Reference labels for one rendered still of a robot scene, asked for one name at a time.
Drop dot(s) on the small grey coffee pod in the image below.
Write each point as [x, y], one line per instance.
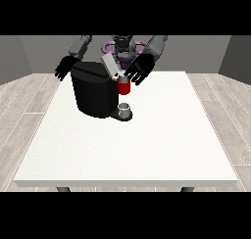
[122, 75]

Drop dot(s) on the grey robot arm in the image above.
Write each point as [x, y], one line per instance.
[156, 46]
[80, 47]

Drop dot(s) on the red pod holder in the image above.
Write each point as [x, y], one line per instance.
[123, 87]

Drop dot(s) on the black coffee machine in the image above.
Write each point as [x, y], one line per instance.
[91, 92]

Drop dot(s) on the pale grey machine lid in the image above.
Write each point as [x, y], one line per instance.
[110, 65]

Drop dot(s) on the small grey cup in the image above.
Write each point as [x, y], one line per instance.
[124, 109]

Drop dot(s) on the grey robot trunk purple rings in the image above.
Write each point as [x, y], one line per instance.
[123, 44]

